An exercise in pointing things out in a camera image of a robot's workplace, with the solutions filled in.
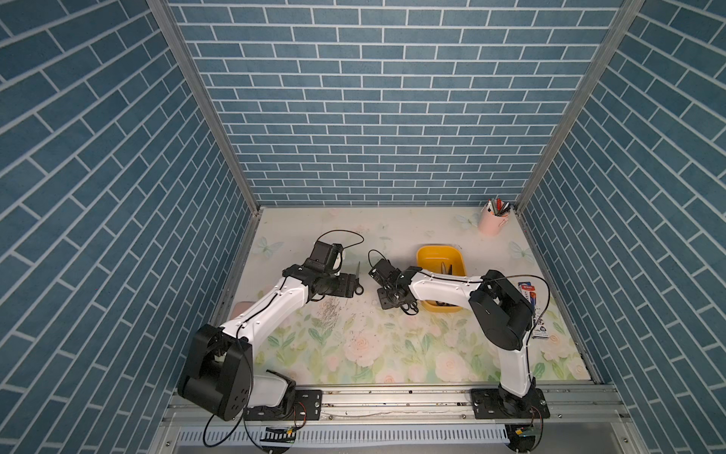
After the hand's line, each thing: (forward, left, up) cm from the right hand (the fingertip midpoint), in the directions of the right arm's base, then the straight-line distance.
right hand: (389, 299), depth 94 cm
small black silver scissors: (+5, +11, 0) cm, 13 cm away
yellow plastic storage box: (+17, -14, +3) cm, 22 cm away
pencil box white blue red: (-7, -47, +1) cm, 48 cm away
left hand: (-1, +12, +11) cm, 16 cm away
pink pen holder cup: (+31, -37, +7) cm, 49 cm away
